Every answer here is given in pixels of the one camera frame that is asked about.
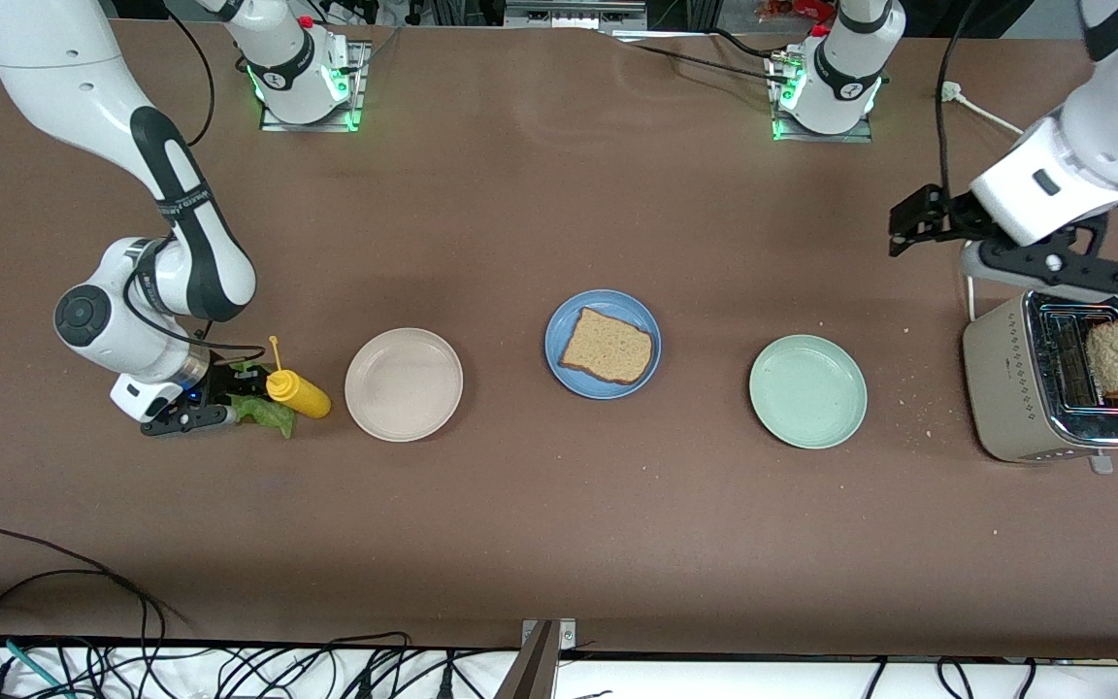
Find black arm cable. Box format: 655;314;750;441
937;0;982;195
122;243;269;362
164;0;217;147

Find beige plate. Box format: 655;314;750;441
344;327;465;444

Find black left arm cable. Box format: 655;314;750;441
937;0;982;195

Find black base cable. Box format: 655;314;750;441
617;29;795;84

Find beige and chrome toaster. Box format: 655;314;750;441
962;286;1118;477

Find red package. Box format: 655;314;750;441
758;0;837;20

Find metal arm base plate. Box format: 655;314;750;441
771;53;875;145
258;39;368;133

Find yellow mustard squeeze bottle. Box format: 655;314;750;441
266;335;333;420

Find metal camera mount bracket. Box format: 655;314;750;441
496;618;579;699

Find white toaster power cord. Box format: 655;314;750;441
937;82;1024;321

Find blue plate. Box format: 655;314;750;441
544;288;663;401

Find pale green plate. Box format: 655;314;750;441
748;334;869;450

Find green lettuce leaf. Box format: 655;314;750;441
229;388;296;440

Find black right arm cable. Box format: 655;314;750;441
122;243;269;362
164;0;217;147

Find white board strip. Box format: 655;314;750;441
0;641;1118;699

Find teal cable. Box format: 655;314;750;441
0;631;70;699

